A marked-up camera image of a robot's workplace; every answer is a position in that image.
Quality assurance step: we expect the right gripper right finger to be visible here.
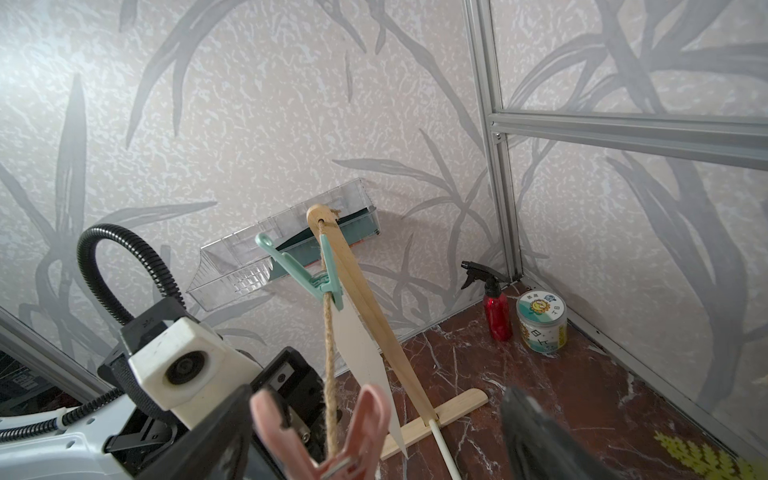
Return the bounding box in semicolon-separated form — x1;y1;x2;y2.
500;386;618;480

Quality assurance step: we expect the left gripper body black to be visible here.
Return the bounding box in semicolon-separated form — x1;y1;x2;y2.
101;344;343;475

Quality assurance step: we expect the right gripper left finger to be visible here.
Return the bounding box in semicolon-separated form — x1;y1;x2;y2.
138;385;252;480

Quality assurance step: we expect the yellow postcard black text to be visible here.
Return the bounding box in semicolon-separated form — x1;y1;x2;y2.
331;301;407;455

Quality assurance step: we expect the pink clothespin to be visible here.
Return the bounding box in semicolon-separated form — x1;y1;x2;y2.
249;383;392;480

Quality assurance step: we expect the green clothespin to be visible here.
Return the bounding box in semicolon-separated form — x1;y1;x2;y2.
255;233;344;311

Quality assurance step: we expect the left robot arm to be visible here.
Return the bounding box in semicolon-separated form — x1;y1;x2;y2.
1;347;326;479

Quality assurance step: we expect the red spray bottle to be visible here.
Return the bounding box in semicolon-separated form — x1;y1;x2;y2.
461;261;513;342

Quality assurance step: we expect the green white tin can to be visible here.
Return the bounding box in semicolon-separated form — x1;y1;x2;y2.
516;290;568;354

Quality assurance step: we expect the potted flower plant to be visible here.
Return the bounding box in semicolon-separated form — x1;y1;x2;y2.
654;431;767;480

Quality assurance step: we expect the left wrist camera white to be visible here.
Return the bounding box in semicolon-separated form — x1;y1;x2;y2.
97;297;262;429

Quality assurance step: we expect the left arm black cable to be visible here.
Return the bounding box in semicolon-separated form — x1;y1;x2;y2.
0;223;187;445

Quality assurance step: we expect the wooden string rack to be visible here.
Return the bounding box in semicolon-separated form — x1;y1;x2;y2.
306;204;488;479

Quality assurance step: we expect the clear wall shelf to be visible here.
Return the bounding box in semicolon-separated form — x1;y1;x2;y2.
187;178;380;312

